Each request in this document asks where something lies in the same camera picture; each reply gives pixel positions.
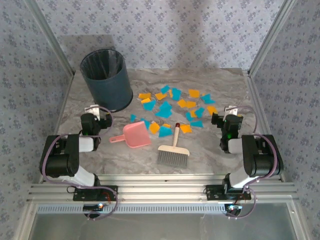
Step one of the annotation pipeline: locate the pink plastic dustpan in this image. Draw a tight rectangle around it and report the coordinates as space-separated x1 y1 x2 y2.
108 121 152 150

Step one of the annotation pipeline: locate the wooden hand brush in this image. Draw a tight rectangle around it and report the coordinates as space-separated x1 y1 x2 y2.
157 122 190 168

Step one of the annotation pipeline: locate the dark blue waste bin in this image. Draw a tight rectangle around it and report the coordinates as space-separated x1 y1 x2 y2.
79 48 134 113

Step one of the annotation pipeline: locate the clear plastic bin liner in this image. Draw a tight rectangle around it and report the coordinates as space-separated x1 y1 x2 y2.
80 49 125 79

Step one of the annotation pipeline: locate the small circuit board with LED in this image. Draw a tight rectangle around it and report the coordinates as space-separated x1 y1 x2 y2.
224 203 244 213
82 203 105 211

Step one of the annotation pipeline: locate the shiny metal lower panel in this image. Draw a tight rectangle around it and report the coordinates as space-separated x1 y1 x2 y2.
27 213 302 240

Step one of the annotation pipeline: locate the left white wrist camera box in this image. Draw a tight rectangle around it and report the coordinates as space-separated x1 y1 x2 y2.
84 104 101 120

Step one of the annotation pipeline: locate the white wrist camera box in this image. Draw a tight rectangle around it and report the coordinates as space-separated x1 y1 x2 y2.
84 104 101 120
223 105 239 117

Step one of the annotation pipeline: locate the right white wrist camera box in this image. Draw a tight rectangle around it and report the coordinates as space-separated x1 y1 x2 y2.
223 105 239 117

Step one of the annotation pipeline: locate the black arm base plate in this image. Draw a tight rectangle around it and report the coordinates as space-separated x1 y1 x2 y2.
72 184 119 202
204 184 252 201

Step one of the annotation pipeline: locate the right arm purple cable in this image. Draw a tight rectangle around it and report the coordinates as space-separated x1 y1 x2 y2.
226 106 285 222

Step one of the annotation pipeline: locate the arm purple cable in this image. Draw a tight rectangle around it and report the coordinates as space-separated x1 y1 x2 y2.
226 106 285 222
39 104 119 222

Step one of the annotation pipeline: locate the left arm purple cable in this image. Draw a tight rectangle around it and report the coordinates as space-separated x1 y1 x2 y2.
39 104 119 222

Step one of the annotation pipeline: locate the wide aluminium mounting rail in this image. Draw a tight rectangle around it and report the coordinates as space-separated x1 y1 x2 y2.
26 174 300 203

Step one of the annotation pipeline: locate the grey slotted cable duct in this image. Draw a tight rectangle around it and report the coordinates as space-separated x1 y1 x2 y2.
36 203 227 215

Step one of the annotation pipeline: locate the aluminium upright post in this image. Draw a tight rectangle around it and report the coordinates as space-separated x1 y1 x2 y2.
247 0 301 78
23 0 77 77

